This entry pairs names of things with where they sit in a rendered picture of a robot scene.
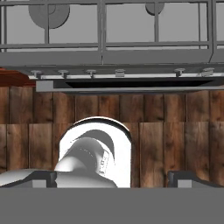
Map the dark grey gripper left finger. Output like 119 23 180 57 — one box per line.
0 170 58 189

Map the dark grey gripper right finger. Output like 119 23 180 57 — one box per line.
167 170 224 189

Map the grey stove with grates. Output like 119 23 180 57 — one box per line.
0 0 224 81

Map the white rounded object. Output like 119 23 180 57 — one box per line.
0 115 133 189

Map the grey stove knob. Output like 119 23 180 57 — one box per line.
57 69 70 79
30 69 43 80
85 68 97 79
114 68 126 78
173 67 186 78
200 67 216 78

